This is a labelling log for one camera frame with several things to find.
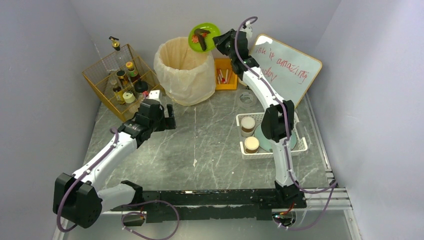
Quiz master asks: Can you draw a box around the trash bin with bag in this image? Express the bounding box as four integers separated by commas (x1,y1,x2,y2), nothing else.
153,37,216,106

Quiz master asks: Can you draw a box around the small yellow label bottle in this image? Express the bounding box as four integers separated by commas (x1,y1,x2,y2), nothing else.
112,85,126,105

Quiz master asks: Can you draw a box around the yellow plastic bin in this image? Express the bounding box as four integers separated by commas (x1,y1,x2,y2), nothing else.
214,58,238,91

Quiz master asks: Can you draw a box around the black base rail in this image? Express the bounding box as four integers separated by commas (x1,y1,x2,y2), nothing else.
112,184,307,223

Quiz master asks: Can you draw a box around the whiteboard with red writing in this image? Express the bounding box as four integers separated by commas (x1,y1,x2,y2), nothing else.
239,34,322,109

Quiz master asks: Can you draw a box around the white mug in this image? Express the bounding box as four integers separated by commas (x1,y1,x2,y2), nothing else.
240,116,256,138

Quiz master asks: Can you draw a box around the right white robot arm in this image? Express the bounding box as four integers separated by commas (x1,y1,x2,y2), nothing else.
212,29,307,208

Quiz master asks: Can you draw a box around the green plate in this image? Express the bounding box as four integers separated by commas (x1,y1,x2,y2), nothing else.
188,22,221,53

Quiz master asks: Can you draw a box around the yellow wire basket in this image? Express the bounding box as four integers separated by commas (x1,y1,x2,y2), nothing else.
82,44,165,122

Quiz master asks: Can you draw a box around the steel lined mug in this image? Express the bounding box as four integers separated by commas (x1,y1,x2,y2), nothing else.
244,136,260,154

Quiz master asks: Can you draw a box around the tall yellow label spice jar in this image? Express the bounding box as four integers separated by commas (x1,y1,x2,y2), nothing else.
115,70,130,88

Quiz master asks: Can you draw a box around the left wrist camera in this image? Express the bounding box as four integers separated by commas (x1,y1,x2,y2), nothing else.
146,90,162,104

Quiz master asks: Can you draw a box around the red marker pen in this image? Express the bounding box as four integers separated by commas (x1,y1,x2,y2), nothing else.
219,69,228,84

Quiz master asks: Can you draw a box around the clear oil dispenser bottle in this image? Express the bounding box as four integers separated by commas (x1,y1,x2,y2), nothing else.
108,36,128,73

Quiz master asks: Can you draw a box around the black lid shaker jar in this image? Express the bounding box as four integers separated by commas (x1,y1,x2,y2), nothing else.
133,79,149,99

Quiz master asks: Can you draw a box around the dark sea cucumber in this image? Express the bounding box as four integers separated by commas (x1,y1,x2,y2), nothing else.
196,33,208,52

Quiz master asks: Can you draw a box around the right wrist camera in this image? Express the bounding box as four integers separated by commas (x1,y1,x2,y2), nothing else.
239,22,253,40

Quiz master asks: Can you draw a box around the light blue flower plate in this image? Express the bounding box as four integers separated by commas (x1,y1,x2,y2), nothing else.
254,125,298,153

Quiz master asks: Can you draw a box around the white plastic basket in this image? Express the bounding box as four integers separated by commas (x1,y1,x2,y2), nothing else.
235,112,309,160

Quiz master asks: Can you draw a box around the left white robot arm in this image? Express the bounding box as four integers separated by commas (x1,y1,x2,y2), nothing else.
52,98,176,233

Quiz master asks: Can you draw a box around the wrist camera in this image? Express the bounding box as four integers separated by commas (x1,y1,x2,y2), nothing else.
239,22,253,40
146,90,162,104

